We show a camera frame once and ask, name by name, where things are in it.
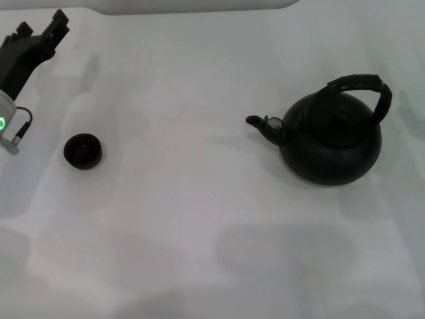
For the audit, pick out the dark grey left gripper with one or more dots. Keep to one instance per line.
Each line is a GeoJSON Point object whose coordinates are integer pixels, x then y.
{"type": "Point", "coordinates": [16, 60]}

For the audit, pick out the black teapot lid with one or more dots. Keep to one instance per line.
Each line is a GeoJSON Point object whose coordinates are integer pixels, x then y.
{"type": "Point", "coordinates": [338, 118]}

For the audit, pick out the black cast iron teapot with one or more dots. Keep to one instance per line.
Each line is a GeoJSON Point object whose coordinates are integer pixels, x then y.
{"type": "Point", "coordinates": [332, 156]}

